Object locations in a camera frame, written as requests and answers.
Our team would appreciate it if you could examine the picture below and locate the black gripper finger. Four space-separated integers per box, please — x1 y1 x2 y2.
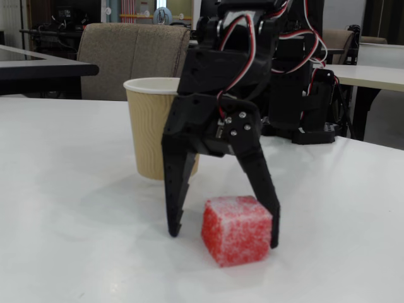
219 100 282 251
161 134 202 239

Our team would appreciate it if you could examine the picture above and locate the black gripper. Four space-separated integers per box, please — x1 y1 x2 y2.
162 37 276 158

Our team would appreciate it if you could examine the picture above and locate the tan ribbed paper cup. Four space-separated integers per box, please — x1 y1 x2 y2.
122 76 201 182

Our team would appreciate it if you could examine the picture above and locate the red foam cube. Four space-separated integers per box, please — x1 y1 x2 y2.
201 194 274 269

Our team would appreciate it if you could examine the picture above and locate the round light blue object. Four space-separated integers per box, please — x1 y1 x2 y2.
152 6 173 27

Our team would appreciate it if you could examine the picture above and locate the beige fabric chair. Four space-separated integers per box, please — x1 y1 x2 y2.
321 28 356 66
76 22 192 102

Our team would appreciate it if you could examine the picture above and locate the white table with black legs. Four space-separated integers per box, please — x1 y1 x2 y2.
315 62 404 141

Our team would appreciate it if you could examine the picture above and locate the dark cluttered desk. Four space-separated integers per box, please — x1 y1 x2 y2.
18 5 86 55

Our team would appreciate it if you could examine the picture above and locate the dark-edged table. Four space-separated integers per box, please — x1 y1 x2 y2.
0 44 100 97

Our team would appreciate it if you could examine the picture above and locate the red white black servo cable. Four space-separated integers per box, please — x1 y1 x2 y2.
217 12 258 126
274 0 328 69

